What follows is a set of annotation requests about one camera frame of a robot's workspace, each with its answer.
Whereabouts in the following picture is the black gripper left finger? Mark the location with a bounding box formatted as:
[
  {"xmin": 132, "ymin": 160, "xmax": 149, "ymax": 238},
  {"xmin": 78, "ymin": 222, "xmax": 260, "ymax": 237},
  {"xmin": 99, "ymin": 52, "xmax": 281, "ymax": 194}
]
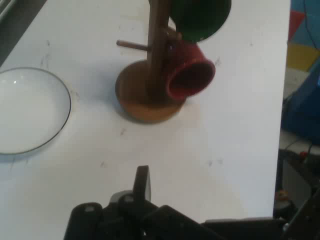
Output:
[{"xmin": 63, "ymin": 165, "xmax": 209, "ymax": 240}]

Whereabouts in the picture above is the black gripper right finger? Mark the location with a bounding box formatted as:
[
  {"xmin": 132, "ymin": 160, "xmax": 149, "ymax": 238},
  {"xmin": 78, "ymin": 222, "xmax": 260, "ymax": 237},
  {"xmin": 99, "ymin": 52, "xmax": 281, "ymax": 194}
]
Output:
[{"xmin": 281, "ymin": 186, "xmax": 320, "ymax": 240}]

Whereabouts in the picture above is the green ceramic mug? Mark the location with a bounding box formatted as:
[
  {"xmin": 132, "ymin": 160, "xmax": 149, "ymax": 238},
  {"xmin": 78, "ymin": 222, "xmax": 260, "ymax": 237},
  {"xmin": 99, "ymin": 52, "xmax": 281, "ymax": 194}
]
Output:
[{"xmin": 167, "ymin": 0, "xmax": 232, "ymax": 43}]

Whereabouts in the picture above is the white plate with dark rim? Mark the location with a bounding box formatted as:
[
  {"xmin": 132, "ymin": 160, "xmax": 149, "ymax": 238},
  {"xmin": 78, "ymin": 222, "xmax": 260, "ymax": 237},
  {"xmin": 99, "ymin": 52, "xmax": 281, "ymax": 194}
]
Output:
[{"xmin": 0, "ymin": 66, "xmax": 72, "ymax": 156}]

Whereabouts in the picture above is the brown wooden mug tree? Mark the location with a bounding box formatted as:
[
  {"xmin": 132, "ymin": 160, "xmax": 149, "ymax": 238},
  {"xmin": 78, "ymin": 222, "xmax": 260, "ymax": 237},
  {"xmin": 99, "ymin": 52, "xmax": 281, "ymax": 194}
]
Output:
[{"xmin": 115, "ymin": 0, "xmax": 188, "ymax": 125}]

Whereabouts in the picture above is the red enamel mug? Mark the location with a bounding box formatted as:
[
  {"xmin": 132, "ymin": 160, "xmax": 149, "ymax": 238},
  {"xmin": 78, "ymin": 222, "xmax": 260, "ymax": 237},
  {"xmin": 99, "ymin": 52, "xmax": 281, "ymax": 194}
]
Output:
[{"xmin": 165, "ymin": 41, "xmax": 216, "ymax": 100}]

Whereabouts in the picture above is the blue toy building block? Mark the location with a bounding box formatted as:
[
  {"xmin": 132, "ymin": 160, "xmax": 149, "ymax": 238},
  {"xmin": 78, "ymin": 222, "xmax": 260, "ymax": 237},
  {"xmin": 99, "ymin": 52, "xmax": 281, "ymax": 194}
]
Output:
[{"xmin": 298, "ymin": 11, "xmax": 320, "ymax": 45}]

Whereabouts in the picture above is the red toy building block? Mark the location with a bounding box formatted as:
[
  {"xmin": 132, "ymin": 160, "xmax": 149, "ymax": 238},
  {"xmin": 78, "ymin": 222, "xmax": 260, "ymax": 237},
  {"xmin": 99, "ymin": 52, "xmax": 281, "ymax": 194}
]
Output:
[{"xmin": 288, "ymin": 10, "xmax": 307, "ymax": 43}]

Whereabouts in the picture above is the black metal frame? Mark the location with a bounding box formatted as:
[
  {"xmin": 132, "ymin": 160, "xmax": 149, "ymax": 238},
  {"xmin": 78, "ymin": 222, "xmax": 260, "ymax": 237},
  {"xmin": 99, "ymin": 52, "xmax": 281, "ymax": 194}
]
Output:
[{"xmin": 273, "ymin": 147, "xmax": 320, "ymax": 218}]

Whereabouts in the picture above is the thin black cable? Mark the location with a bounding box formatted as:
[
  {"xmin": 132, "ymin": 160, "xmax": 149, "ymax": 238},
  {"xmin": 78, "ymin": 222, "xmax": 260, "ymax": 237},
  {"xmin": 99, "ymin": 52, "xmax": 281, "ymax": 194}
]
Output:
[{"xmin": 303, "ymin": 0, "xmax": 320, "ymax": 51}]

